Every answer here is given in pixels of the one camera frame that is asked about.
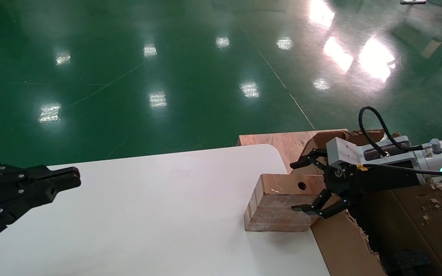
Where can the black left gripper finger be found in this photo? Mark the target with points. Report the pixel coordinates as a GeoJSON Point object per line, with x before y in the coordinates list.
{"type": "Point", "coordinates": [52, 173]}
{"type": "Point", "coordinates": [40, 191]}

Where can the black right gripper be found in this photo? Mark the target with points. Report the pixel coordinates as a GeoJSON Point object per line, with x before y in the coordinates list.
{"type": "Point", "coordinates": [374, 178]}

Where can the small taped cardboard box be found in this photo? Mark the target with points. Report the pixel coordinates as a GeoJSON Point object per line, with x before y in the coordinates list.
{"type": "Point", "coordinates": [278, 214]}

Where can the big open cardboard box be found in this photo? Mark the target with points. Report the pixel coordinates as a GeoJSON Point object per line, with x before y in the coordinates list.
{"type": "Point", "coordinates": [343, 245]}

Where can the brown wooden board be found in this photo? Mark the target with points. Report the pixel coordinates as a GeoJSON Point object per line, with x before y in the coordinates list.
{"type": "Point", "coordinates": [278, 143]}

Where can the black foam insert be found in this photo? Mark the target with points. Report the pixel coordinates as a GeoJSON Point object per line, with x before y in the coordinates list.
{"type": "Point", "coordinates": [405, 260]}

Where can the grey table foot bar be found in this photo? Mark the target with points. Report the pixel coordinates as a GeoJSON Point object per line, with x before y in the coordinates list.
{"type": "Point", "coordinates": [413, 1]}

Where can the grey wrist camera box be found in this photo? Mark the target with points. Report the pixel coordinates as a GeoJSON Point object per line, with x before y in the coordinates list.
{"type": "Point", "coordinates": [343, 153]}

